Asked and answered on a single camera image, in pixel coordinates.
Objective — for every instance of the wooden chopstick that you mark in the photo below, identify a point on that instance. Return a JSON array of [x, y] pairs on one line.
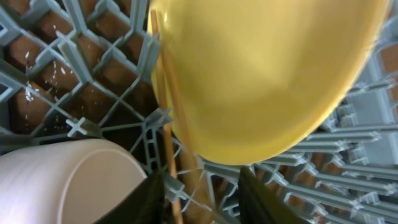
[[201, 212], [169, 149]]

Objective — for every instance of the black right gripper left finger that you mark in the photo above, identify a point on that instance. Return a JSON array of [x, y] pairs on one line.
[[144, 205]]

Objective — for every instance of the white pink bowl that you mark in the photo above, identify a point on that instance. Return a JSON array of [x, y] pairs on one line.
[[66, 182]]

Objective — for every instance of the yellow plastic plate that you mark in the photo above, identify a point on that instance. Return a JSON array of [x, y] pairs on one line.
[[253, 78]]

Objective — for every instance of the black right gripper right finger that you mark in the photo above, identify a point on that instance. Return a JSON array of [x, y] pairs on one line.
[[259, 205]]

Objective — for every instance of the grey dishwasher rack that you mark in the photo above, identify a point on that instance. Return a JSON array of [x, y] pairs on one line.
[[76, 70]]

